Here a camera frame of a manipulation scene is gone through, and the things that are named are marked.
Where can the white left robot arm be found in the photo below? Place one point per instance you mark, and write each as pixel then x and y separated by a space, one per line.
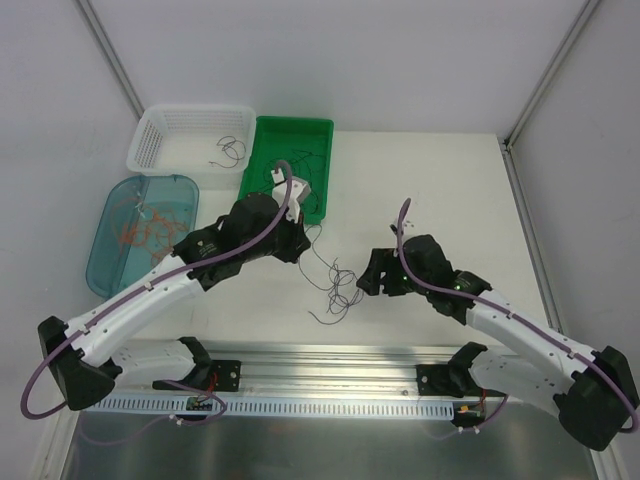
pixel 86 355

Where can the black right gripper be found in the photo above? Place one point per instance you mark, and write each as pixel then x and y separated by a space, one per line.
pixel 376 275

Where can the green plastic tray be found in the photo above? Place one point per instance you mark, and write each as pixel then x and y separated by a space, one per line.
pixel 306 145

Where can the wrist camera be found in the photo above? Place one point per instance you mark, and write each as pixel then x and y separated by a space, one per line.
pixel 299 191
pixel 406 229

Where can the white perforated plastic basket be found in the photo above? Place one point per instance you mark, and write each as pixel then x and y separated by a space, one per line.
pixel 192 139

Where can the white slotted cable duct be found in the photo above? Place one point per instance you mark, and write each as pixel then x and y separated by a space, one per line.
pixel 277 407

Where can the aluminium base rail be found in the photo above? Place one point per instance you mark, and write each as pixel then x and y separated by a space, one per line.
pixel 329 371

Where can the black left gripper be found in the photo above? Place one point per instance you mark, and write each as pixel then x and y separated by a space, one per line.
pixel 296 240

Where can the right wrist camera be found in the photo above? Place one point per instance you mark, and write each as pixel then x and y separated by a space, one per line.
pixel 406 229

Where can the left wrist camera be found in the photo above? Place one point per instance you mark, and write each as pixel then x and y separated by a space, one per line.
pixel 299 191

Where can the teal transparent plastic bin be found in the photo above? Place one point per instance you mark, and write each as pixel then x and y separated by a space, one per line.
pixel 143 219

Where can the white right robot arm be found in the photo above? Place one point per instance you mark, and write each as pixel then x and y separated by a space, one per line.
pixel 591 393

